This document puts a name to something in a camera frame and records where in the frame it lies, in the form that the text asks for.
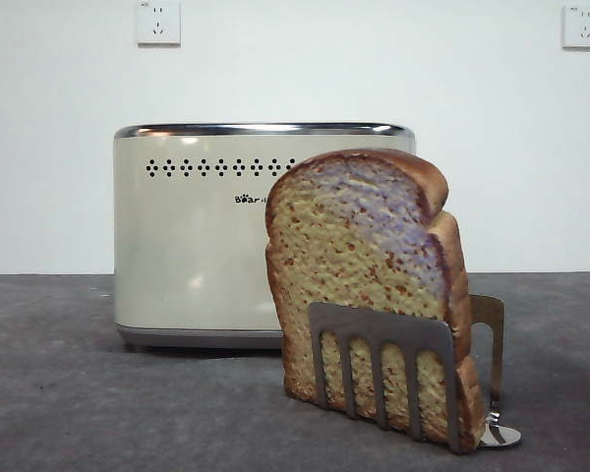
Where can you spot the polished steel toast rack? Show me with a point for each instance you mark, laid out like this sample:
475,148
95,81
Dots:
373,319

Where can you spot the white wall socket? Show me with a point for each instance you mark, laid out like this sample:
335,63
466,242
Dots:
159,23
583,27

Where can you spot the cream two-slot toaster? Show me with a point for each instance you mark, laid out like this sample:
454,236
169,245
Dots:
187,246

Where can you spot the brown-crusted bread slice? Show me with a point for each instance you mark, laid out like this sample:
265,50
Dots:
354,236

